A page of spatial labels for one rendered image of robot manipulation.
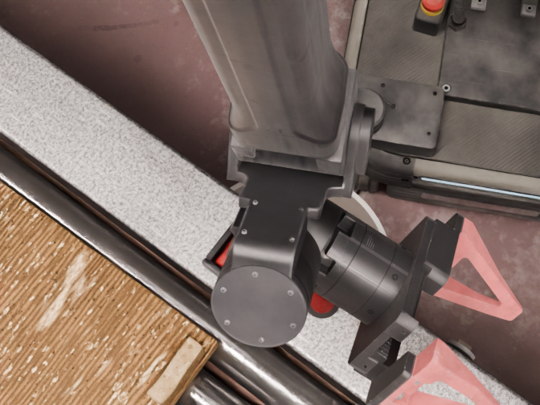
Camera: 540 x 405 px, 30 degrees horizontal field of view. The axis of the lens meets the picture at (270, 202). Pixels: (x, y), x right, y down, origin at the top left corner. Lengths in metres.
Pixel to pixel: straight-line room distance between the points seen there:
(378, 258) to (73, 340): 0.33
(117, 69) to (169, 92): 0.11
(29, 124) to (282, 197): 0.41
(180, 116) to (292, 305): 1.38
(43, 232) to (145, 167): 0.11
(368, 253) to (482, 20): 1.12
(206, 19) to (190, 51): 1.60
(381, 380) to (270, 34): 0.32
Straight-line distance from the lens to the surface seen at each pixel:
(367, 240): 0.65
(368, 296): 0.65
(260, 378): 0.87
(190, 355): 0.84
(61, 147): 0.95
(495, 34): 1.73
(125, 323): 0.88
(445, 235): 0.69
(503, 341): 1.84
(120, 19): 2.05
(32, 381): 0.89
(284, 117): 0.51
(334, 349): 0.88
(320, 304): 0.88
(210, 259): 0.88
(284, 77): 0.45
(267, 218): 0.59
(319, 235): 0.64
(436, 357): 0.62
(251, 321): 0.59
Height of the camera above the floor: 1.78
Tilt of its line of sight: 73 degrees down
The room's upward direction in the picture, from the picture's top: 8 degrees counter-clockwise
